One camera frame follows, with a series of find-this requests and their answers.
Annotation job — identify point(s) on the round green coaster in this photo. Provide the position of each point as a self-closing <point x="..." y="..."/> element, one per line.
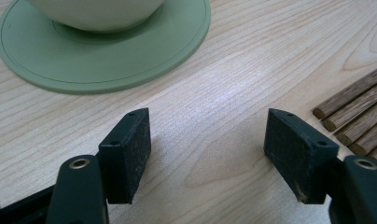
<point x="37" y="62"/>

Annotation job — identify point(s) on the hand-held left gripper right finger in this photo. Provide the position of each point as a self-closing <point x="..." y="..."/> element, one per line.
<point x="298" y="155"/>

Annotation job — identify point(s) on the row of brown wooden chopsticks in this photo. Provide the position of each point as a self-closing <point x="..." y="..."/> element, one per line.
<point x="364" y="124"/>

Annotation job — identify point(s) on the cream ceramic bowl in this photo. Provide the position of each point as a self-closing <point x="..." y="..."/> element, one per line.
<point x="99" y="15"/>

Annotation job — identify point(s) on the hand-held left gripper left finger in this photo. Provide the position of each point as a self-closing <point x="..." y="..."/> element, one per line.
<point x="124" y="155"/>

